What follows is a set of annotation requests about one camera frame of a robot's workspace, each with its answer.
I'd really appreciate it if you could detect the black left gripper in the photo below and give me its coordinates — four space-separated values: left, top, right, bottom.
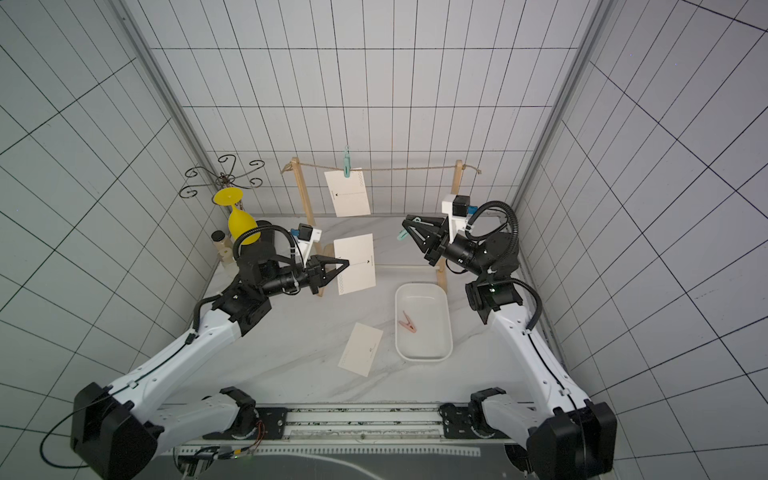
263 253 351 295

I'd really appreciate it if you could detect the pink clothespin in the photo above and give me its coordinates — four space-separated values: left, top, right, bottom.
398 311 417 333

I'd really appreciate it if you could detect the green clothespin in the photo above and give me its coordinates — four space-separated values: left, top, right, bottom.
343 146 352 178
398 216 432 243

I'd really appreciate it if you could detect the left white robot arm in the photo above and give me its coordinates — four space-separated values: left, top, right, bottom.
70 222 350 479

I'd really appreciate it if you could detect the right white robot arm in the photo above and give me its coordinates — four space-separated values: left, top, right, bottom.
402 195 618 479

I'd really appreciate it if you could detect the wooden clothesline stand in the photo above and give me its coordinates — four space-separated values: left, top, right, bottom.
280 157 482 298

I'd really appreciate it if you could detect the white plastic tray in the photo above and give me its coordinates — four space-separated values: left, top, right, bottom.
395 283 453 363

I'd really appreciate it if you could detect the yellow plastic wine glass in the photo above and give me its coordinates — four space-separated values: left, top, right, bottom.
213 187 258 242

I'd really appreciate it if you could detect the small corked glass bottle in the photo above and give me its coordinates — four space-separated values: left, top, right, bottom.
211 230 238 275

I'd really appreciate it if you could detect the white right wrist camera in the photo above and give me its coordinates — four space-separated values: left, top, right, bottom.
441 194 477 239

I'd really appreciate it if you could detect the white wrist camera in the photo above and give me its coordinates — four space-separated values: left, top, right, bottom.
291 223 322 266
441 194 477 239

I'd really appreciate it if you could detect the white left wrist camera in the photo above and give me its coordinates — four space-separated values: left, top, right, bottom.
291 223 322 266

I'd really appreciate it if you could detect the black wire glass rack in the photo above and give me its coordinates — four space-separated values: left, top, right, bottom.
177 153 266 210

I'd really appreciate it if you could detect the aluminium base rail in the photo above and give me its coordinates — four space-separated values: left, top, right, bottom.
123 401 604 446

